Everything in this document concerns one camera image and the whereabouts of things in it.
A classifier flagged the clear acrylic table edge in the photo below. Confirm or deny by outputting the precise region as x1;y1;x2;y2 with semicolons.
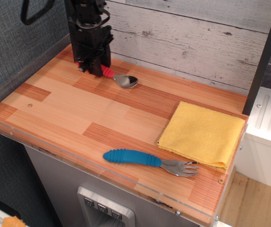
0;112;223;227

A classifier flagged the orange object bottom left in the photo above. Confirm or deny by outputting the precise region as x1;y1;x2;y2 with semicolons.
1;216;26;227

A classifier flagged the dark right shelf post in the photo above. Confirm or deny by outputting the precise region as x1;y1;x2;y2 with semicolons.
242;0;271;116

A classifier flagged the red handled metal spoon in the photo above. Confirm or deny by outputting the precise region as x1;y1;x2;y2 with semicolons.
75;61;138;88

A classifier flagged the blue handled metal fork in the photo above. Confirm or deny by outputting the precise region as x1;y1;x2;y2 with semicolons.
103;149;199;177

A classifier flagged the silver dispenser panel with buttons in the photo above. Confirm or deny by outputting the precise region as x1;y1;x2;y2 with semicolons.
77;186;136;227

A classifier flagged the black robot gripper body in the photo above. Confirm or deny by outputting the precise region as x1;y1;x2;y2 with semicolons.
68;14;114;73

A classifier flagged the white toy sink unit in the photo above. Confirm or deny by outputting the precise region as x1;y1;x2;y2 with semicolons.
234;34;271;192

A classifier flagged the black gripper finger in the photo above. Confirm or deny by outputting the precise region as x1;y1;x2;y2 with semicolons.
101;44;111;67
87;58;103;77

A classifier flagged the yellow folded cloth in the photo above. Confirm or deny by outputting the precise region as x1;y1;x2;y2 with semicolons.
157;102;245;171

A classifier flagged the grey cabinet body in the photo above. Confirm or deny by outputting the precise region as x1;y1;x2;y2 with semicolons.
26;147;196;227

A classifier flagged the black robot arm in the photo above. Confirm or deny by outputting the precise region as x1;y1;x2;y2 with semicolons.
65;0;113;77

